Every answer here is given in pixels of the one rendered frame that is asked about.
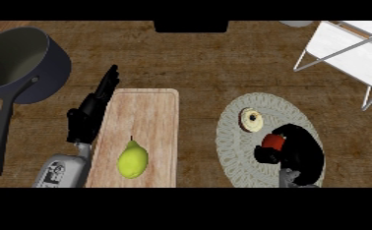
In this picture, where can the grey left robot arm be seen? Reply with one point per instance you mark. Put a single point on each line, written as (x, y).
(62, 171)

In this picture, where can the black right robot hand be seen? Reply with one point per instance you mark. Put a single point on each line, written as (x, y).
(297, 155)

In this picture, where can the dark grey saucepan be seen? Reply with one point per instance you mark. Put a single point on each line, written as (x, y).
(27, 63)

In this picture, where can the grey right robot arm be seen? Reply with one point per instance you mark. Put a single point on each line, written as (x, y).
(290, 178)

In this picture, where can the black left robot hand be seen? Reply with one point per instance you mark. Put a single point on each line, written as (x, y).
(87, 116)

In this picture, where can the grey woven oval placemat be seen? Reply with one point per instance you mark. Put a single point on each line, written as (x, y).
(236, 142)

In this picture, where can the pale grey round object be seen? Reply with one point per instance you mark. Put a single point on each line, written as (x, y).
(296, 23)

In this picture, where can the wooden cutting board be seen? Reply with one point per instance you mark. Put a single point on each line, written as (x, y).
(141, 132)

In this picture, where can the white tiered shelf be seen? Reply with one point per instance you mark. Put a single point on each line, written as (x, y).
(346, 52)

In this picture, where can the green pear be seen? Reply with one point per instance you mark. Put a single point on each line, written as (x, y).
(132, 159)

